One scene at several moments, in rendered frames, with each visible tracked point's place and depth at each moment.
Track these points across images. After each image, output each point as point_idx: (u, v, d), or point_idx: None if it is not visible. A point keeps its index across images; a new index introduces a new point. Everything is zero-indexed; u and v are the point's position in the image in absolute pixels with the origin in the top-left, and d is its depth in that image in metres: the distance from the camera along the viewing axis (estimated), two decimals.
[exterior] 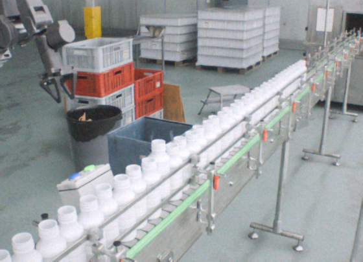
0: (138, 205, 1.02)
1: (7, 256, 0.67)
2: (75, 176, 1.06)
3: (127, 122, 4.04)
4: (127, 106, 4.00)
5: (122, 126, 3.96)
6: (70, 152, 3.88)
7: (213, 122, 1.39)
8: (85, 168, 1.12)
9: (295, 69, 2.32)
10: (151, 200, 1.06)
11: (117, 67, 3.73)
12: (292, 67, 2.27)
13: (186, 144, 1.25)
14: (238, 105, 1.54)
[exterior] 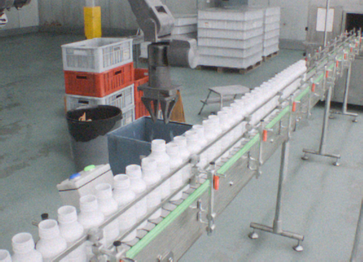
0: (138, 205, 1.02)
1: (7, 256, 0.67)
2: (75, 176, 1.06)
3: (127, 122, 4.04)
4: (127, 106, 4.00)
5: (122, 126, 3.96)
6: (70, 152, 3.88)
7: (213, 122, 1.39)
8: (85, 168, 1.12)
9: (295, 69, 2.32)
10: (151, 200, 1.06)
11: (117, 67, 3.73)
12: (292, 67, 2.27)
13: (186, 144, 1.25)
14: (238, 105, 1.54)
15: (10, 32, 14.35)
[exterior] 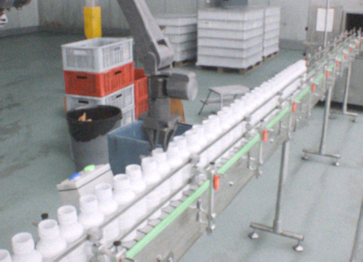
0: (138, 205, 1.02)
1: (7, 256, 0.67)
2: (75, 176, 1.06)
3: (127, 122, 4.04)
4: (127, 106, 4.00)
5: (122, 126, 3.96)
6: (70, 152, 3.88)
7: (213, 122, 1.39)
8: (85, 168, 1.12)
9: (295, 69, 2.32)
10: (151, 200, 1.06)
11: (117, 67, 3.73)
12: (292, 67, 2.27)
13: (186, 144, 1.25)
14: (238, 105, 1.54)
15: (10, 32, 14.35)
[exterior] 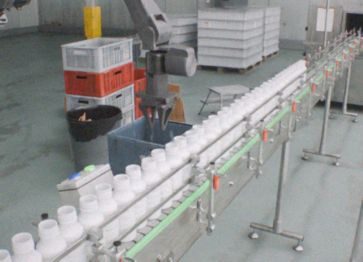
0: (138, 205, 1.02)
1: (7, 256, 0.67)
2: (75, 176, 1.06)
3: (127, 122, 4.04)
4: (127, 106, 4.00)
5: (122, 126, 3.96)
6: (70, 152, 3.88)
7: (213, 122, 1.39)
8: (85, 168, 1.12)
9: (295, 69, 2.32)
10: (151, 200, 1.06)
11: (117, 67, 3.73)
12: (292, 67, 2.27)
13: (186, 144, 1.25)
14: (238, 105, 1.54)
15: (10, 32, 14.35)
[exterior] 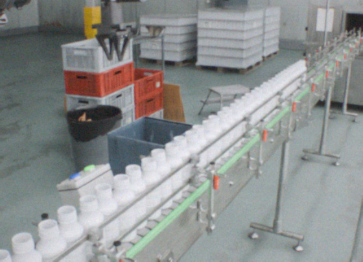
0: (138, 205, 1.02)
1: (7, 256, 0.67)
2: (75, 176, 1.06)
3: (127, 122, 4.04)
4: (127, 106, 4.00)
5: (122, 126, 3.96)
6: (70, 152, 3.88)
7: (213, 122, 1.39)
8: (85, 168, 1.12)
9: (295, 69, 2.32)
10: (151, 200, 1.06)
11: (117, 67, 3.73)
12: (292, 67, 2.27)
13: (186, 144, 1.25)
14: (238, 105, 1.54)
15: (10, 32, 14.35)
